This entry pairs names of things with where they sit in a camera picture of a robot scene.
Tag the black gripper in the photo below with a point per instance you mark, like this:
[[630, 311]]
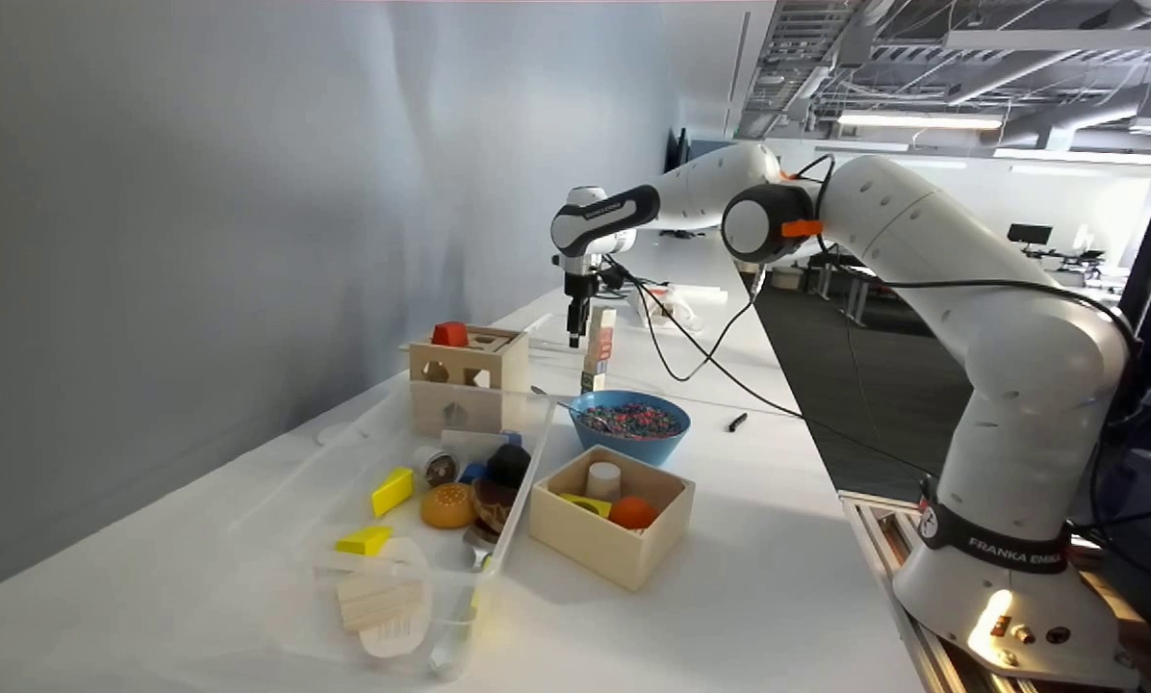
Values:
[[577, 277]]

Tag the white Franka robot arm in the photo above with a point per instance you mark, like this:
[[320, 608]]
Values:
[[1022, 386]]

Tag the blue bowl with beads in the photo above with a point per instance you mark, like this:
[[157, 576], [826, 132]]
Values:
[[633, 425]]

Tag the white and orange bottle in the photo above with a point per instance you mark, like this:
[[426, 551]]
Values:
[[600, 341]]

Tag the printed paper sheet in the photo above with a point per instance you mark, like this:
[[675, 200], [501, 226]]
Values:
[[630, 290]]

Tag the clear plastic bag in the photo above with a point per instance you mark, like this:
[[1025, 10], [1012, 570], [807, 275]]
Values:
[[672, 311]]

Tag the wooden shape sorter box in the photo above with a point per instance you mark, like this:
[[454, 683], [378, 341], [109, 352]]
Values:
[[491, 368]]

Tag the red wooden block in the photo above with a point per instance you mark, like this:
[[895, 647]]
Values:
[[449, 338]]

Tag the black toy piece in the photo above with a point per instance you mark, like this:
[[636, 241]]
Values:
[[508, 462]]

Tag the white wooden cylinder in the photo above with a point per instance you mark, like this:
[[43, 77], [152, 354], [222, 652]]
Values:
[[600, 480]]

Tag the yellow flat wooden piece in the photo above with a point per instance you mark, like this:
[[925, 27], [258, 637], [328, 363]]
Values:
[[586, 503]]

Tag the blue toy piece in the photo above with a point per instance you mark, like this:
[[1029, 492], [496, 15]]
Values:
[[476, 472]]

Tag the black marker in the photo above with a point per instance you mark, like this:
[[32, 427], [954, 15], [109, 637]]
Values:
[[736, 421]]

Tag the orange ball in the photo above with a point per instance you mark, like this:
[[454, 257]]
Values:
[[633, 509]]

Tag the grey monitor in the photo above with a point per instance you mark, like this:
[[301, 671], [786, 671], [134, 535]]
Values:
[[675, 148]]

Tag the dark brown toy piece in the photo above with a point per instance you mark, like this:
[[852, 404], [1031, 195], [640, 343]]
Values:
[[495, 507]]

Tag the open wooden box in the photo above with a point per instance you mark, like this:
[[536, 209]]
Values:
[[599, 539]]

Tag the orange round disc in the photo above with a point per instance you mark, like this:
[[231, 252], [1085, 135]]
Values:
[[449, 507]]

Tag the yellow rectangular block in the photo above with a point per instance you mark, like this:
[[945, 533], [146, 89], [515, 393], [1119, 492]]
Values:
[[394, 492]]

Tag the transparent plastic bin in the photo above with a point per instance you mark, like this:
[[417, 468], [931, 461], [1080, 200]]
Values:
[[345, 475]]

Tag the yellow wedge block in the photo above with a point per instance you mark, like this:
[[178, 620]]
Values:
[[367, 539]]

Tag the white round disc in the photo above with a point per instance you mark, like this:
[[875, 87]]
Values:
[[396, 637]]

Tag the ceiling light strip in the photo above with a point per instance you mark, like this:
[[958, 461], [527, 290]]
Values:
[[922, 121]]

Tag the small black background monitor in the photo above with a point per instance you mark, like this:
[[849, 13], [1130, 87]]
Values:
[[1029, 234]]

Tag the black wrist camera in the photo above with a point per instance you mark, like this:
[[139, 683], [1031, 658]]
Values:
[[614, 269]]

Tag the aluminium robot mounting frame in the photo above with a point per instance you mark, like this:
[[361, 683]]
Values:
[[882, 539]]

